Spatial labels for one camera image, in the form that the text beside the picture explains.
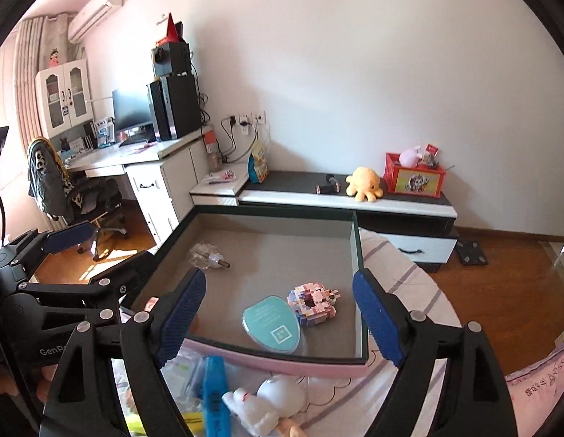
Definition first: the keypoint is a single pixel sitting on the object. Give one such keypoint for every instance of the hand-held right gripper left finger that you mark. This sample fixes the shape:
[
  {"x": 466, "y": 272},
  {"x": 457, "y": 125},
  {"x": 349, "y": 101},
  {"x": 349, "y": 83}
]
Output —
[{"x": 182, "y": 318}]

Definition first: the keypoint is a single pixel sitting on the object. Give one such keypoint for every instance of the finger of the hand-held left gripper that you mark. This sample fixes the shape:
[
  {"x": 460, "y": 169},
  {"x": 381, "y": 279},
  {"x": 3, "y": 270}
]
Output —
[
  {"x": 70, "y": 235},
  {"x": 123, "y": 275}
]

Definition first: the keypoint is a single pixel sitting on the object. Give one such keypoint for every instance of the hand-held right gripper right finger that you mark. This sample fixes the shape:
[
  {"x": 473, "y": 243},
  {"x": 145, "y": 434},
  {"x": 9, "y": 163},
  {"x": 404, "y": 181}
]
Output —
[{"x": 377, "y": 318}]

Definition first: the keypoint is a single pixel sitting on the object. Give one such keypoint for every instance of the pink storage box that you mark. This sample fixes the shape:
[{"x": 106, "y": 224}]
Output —
[{"x": 264, "y": 255}]

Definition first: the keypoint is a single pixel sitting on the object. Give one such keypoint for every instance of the white bunny figurine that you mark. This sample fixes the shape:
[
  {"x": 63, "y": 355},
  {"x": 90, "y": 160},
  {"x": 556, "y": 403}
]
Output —
[{"x": 245, "y": 407}]

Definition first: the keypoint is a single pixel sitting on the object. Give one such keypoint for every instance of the white round-headed doll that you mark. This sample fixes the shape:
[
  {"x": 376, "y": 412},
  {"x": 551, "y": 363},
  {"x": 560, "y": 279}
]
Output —
[{"x": 282, "y": 393}]

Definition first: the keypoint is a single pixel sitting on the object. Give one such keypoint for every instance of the black office chair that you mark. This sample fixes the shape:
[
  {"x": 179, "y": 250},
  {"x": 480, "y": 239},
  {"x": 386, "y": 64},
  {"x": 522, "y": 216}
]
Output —
[{"x": 95, "y": 195}]

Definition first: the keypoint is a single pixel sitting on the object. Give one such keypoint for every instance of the dark printed jacket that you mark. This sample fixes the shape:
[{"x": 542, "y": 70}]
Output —
[{"x": 45, "y": 177}]

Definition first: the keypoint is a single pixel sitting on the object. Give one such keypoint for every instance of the pink building block toy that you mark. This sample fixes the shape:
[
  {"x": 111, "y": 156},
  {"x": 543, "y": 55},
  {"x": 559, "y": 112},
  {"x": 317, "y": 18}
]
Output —
[{"x": 311, "y": 305}]

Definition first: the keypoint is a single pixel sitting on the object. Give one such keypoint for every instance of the clear plastic toy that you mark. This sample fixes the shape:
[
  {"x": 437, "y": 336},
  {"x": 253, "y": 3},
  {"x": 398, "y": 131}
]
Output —
[{"x": 204, "y": 255}]

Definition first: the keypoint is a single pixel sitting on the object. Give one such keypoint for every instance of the blue highlighter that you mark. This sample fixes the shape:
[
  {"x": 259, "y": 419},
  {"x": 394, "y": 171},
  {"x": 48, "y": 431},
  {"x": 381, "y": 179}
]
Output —
[{"x": 214, "y": 391}]

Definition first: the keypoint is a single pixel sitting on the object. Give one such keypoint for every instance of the teal lidded container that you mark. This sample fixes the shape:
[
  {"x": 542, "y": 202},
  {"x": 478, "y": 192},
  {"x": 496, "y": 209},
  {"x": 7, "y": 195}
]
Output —
[{"x": 270, "y": 323}]

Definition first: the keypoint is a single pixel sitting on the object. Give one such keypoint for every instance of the yellow highlighter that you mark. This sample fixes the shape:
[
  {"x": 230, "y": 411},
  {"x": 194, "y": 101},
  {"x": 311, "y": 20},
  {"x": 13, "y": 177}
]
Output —
[{"x": 193, "y": 421}]

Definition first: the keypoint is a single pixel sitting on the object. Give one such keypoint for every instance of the white desk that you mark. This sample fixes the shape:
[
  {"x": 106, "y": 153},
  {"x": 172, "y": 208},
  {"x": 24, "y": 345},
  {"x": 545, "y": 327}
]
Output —
[{"x": 145, "y": 154}]

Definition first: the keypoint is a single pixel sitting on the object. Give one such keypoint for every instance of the pink mouse pad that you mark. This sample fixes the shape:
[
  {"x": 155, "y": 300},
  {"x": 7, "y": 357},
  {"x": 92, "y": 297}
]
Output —
[{"x": 143, "y": 146}]

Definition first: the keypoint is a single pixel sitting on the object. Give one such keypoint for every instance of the black bathroom scale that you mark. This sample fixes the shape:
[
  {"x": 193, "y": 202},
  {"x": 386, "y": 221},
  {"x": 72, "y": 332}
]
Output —
[{"x": 471, "y": 251}]

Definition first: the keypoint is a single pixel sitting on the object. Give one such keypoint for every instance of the black keyboard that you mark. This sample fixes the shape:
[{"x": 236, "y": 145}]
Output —
[{"x": 136, "y": 140}]

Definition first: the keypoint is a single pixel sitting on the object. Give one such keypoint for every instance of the white low side cabinet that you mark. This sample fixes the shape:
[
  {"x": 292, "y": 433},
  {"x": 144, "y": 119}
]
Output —
[{"x": 213, "y": 191}]

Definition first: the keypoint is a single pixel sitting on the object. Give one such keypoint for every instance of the yellow octopus plush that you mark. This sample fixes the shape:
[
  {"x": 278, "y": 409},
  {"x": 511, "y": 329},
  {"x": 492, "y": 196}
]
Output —
[{"x": 364, "y": 182}]

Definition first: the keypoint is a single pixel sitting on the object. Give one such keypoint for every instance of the black computer monitor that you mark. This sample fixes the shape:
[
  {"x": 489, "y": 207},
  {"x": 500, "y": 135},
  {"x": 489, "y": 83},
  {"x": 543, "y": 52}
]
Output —
[{"x": 132, "y": 109}]

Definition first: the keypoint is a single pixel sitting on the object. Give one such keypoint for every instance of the pink printed packet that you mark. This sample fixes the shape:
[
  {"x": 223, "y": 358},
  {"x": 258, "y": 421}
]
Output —
[{"x": 223, "y": 176}]

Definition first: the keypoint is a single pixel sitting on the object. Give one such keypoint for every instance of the red storage crate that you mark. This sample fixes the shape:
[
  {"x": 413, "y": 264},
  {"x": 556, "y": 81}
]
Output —
[{"x": 414, "y": 182}]

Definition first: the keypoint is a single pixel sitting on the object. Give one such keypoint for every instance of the black and white cabinet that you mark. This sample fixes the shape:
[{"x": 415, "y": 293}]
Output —
[{"x": 300, "y": 182}]

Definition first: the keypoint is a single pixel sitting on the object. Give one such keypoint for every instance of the orange-capped bottle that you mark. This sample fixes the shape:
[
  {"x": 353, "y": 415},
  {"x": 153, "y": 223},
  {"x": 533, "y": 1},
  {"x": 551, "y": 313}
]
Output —
[{"x": 211, "y": 145}]

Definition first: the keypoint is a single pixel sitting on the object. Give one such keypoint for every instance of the white glass-door cabinet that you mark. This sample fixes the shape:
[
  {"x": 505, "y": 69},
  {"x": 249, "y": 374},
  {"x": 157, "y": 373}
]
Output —
[{"x": 59, "y": 77}]

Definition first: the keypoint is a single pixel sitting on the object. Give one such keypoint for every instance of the beige curtain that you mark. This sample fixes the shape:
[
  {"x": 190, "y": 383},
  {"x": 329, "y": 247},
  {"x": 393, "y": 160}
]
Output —
[{"x": 32, "y": 77}]

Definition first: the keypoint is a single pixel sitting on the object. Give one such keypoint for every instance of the pink plush toy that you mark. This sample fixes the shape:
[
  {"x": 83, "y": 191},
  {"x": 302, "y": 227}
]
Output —
[{"x": 410, "y": 157}]

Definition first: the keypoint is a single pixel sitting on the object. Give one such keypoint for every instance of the black computer tower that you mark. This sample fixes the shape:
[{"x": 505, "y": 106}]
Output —
[{"x": 182, "y": 104}]

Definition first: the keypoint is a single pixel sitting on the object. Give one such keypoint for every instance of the blue snack bag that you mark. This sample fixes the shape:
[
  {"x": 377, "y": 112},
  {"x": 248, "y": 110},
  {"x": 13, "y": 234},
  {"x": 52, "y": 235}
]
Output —
[{"x": 258, "y": 164}]

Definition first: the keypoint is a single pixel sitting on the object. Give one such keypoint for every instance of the red and white packet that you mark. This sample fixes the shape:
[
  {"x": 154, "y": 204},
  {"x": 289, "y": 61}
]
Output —
[{"x": 432, "y": 149}]

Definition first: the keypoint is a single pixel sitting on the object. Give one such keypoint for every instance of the small doll figure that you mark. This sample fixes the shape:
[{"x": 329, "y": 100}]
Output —
[{"x": 54, "y": 57}]

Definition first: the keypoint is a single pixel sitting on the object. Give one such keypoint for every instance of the pink printed pillow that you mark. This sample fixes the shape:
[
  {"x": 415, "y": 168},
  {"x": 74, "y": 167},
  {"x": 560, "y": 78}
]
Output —
[{"x": 546, "y": 387}]

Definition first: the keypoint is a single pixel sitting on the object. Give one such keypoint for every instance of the black box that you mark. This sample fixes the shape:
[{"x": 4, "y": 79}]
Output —
[{"x": 173, "y": 57}]

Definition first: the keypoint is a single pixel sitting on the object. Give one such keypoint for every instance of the white air conditioner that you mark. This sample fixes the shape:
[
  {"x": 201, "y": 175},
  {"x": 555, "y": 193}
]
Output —
[{"x": 95, "y": 11}]

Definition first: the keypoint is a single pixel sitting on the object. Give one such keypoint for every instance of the red desk calendar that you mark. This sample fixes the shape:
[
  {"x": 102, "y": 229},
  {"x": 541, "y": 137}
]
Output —
[{"x": 173, "y": 29}]

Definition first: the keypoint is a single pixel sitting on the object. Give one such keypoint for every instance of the white wall socket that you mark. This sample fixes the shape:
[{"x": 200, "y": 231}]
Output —
[
  {"x": 244, "y": 117},
  {"x": 260, "y": 116},
  {"x": 231, "y": 119}
]

